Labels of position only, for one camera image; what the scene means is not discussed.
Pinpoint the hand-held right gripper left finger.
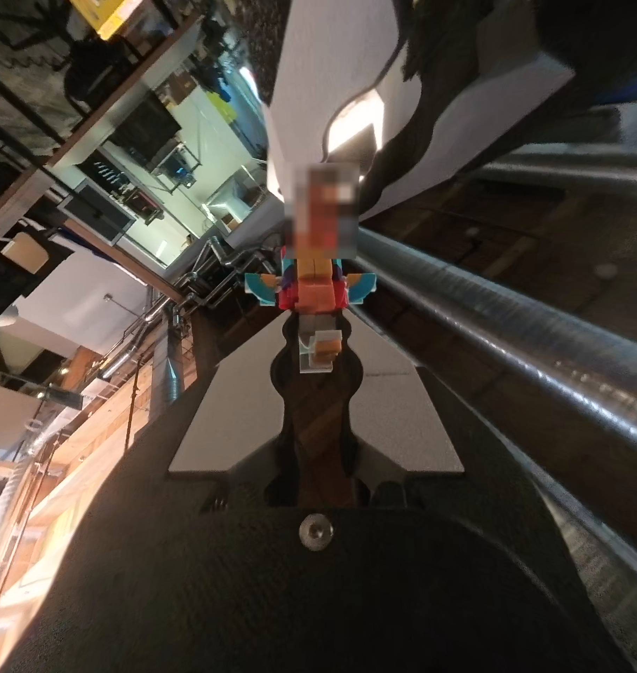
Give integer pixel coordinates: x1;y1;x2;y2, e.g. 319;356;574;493
167;311;301;482

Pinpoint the colourful toy brick fish body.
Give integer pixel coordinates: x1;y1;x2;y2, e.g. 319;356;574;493
244;258;378;375

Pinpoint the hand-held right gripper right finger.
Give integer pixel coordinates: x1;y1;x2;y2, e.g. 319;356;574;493
342;307;467;483

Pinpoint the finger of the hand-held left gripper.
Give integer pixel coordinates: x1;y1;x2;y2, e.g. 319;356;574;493
265;0;411;203
358;52;578;223

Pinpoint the cone-ended ventilation duct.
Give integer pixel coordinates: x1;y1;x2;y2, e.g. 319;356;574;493
149;315;187;421

